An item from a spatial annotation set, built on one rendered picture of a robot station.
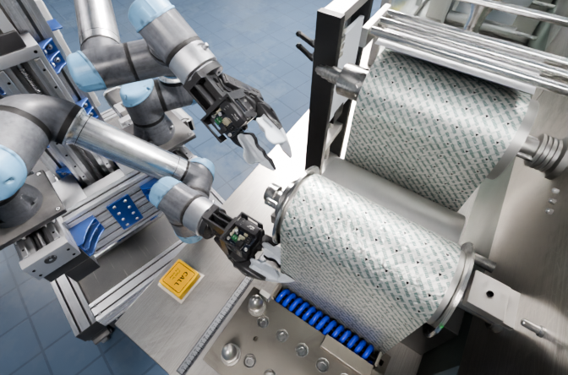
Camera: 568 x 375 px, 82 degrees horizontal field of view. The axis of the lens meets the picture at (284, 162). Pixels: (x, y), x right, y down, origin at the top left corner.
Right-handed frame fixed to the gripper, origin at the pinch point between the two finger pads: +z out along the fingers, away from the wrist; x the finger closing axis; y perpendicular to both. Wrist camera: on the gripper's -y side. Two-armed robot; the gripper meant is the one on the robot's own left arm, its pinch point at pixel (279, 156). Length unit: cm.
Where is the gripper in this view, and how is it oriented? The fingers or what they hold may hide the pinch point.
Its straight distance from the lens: 61.1
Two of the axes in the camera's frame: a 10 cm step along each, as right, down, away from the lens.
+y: -2.6, 3.3, -9.1
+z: 6.5, 7.6, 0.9
